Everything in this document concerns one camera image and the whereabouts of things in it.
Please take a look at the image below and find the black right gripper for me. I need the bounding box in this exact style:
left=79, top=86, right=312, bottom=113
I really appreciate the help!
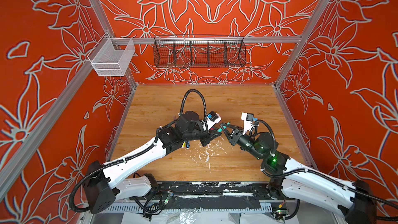
left=221, top=123, right=267, bottom=162

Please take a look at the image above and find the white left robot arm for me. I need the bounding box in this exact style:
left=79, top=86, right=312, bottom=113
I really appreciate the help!
left=83, top=111, right=221, bottom=214

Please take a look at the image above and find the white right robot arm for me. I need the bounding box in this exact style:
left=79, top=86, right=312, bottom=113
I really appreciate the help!
left=220, top=121, right=377, bottom=224

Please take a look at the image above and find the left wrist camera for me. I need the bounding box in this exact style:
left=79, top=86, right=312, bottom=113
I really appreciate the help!
left=204, top=111, right=221, bottom=129

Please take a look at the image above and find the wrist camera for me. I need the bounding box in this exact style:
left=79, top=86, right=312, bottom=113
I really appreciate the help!
left=241, top=113, right=254, bottom=134
left=204, top=111, right=221, bottom=129

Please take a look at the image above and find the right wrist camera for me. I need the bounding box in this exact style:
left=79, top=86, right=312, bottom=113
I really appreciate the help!
left=241, top=113, right=254, bottom=134

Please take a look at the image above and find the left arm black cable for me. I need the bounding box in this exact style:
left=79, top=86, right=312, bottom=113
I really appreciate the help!
left=179, top=89, right=208, bottom=120

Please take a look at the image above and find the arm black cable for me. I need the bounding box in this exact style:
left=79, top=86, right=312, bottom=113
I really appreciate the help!
left=253, top=119, right=398, bottom=222
left=179, top=89, right=208, bottom=120

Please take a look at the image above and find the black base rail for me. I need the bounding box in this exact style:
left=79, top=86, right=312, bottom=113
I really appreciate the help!
left=151, top=181, right=296, bottom=213

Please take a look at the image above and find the black wire basket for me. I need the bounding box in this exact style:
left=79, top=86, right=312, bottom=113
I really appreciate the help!
left=153, top=35, right=247, bottom=68

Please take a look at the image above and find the aluminium right floor rail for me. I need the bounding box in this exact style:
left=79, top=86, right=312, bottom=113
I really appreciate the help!
left=272, top=85, right=318, bottom=170

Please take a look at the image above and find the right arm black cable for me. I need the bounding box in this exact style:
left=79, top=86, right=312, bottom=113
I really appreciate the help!
left=253, top=119, right=398, bottom=222

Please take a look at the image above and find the white wire basket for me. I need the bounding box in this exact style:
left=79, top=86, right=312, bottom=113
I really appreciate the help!
left=88, top=33, right=136, bottom=77

